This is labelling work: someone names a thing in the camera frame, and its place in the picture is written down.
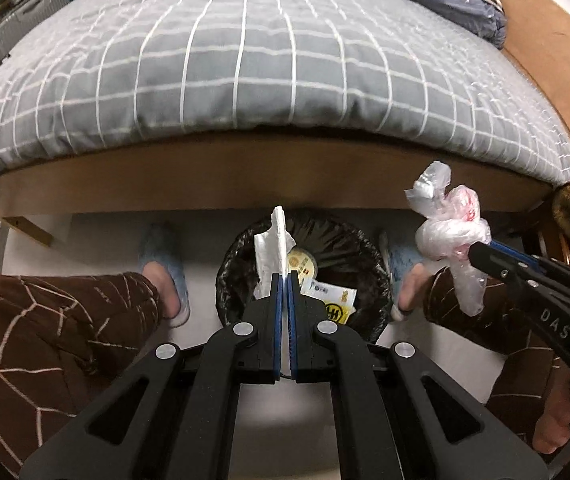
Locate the right blue slipper foot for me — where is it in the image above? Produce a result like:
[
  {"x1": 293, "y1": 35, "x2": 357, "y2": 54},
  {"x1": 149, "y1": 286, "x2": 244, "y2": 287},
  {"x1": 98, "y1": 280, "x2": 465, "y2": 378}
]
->
[{"x1": 378, "y1": 231, "x2": 434, "y2": 322}]

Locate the yellow lidded dessert cup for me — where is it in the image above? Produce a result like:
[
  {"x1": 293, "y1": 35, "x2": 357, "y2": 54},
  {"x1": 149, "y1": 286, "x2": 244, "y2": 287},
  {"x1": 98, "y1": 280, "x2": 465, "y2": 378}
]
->
[{"x1": 287, "y1": 247, "x2": 317, "y2": 282}]

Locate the brown patterned leg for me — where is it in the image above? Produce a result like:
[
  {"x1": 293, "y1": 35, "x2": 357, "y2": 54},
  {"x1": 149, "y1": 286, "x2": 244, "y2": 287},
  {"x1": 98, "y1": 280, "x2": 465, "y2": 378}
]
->
[
  {"x1": 423, "y1": 268, "x2": 561, "y2": 445},
  {"x1": 0, "y1": 273, "x2": 163, "y2": 477}
]

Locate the wooden bed frame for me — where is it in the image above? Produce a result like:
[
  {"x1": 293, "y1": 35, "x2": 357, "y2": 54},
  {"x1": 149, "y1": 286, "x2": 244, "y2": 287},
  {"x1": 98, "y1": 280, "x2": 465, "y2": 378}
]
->
[{"x1": 0, "y1": 0, "x2": 570, "y2": 244}]

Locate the brown patterned left leg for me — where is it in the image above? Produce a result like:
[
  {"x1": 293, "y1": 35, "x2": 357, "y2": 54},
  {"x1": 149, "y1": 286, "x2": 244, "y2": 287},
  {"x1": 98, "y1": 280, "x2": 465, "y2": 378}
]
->
[{"x1": 0, "y1": 273, "x2": 163, "y2": 477}]

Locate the black trash bin with bag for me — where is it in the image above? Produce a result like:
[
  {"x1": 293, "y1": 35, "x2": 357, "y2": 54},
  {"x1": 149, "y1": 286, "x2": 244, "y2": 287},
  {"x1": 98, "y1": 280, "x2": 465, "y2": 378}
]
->
[{"x1": 215, "y1": 209, "x2": 391, "y2": 344}]

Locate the white tissue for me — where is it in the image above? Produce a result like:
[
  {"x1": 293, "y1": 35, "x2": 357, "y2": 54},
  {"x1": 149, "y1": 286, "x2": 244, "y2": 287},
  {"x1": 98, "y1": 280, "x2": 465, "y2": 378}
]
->
[{"x1": 253, "y1": 206, "x2": 296, "y2": 299}]

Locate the clear knotted plastic bag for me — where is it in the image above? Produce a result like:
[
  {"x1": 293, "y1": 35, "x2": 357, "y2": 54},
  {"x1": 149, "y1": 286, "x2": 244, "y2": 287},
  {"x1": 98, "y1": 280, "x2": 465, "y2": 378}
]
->
[{"x1": 405, "y1": 160, "x2": 491, "y2": 316}]

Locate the left blue slipper foot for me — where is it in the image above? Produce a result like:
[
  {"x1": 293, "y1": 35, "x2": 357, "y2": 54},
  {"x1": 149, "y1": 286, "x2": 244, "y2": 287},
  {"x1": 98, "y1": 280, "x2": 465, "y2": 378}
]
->
[{"x1": 140, "y1": 223, "x2": 191, "y2": 327}]

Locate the person's right hand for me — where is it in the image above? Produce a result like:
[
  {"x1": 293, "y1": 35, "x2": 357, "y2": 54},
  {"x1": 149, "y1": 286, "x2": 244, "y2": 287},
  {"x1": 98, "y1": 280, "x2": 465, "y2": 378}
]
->
[{"x1": 532, "y1": 363, "x2": 570, "y2": 454}]

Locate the blue slipper foot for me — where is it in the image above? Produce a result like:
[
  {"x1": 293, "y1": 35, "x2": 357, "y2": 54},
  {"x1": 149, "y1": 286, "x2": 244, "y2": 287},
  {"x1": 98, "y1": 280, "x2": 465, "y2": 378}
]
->
[
  {"x1": 140, "y1": 223, "x2": 191, "y2": 327},
  {"x1": 378, "y1": 231, "x2": 434, "y2": 322}
]

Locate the grey checked bed sheet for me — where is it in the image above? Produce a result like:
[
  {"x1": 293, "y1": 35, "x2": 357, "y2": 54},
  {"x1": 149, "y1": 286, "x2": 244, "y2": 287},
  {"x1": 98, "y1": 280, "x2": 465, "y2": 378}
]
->
[{"x1": 0, "y1": 0, "x2": 570, "y2": 185}]

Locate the brown patterned right leg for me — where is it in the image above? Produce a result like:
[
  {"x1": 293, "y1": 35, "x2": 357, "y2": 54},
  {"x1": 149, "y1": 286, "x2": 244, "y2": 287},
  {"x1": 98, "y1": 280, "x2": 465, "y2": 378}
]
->
[{"x1": 423, "y1": 268, "x2": 561, "y2": 445}]

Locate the yellow white snack wrapper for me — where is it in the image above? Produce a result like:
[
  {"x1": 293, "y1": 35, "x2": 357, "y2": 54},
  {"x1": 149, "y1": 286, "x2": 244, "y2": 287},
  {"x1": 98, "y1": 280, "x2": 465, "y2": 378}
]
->
[{"x1": 301, "y1": 278, "x2": 357, "y2": 325}]

